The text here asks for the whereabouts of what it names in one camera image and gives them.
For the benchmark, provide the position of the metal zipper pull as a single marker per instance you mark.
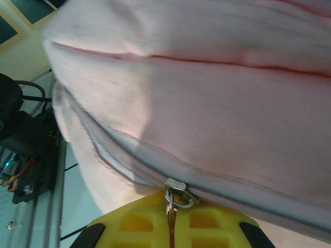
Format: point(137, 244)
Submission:
point(175, 184)

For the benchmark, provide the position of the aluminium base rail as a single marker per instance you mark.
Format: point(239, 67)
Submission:
point(55, 193)

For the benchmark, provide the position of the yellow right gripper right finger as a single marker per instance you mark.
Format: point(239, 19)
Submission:
point(207, 224)

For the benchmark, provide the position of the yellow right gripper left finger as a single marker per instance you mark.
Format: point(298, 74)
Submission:
point(134, 219)

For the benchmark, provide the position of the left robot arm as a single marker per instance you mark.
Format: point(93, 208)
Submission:
point(23, 129)

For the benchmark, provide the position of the pink student backpack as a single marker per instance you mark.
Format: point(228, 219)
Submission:
point(196, 103)

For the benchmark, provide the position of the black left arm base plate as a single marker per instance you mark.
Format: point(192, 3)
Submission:
point(38, 178)

